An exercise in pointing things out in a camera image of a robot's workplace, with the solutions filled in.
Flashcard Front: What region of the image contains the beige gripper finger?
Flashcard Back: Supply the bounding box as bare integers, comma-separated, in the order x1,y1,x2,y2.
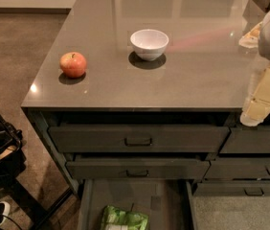
239,98,270,127

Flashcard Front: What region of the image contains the green rice chip bag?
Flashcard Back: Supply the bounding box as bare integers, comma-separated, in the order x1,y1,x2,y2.
100,205,149,230

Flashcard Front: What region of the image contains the top right grey drawer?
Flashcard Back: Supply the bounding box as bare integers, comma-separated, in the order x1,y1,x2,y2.
221,126,270,154

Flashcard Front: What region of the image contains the grey counter cabinet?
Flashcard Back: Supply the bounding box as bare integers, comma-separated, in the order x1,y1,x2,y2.
22,0,270,192

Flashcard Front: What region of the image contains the open bottom left drawer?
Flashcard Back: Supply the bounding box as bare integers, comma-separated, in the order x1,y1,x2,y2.
77,179,197,230

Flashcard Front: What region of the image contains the middle left grey drawer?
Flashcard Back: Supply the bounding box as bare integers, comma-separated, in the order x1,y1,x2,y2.
66,154,210,180

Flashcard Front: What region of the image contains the top left grey drawer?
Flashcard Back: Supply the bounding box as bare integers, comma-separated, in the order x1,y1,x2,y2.
48,125,230,152

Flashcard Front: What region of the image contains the white bowl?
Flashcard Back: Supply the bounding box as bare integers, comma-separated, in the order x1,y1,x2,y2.
130,29,169,61

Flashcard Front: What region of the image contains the red apple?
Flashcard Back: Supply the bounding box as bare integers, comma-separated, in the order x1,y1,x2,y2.
59,52,87,79

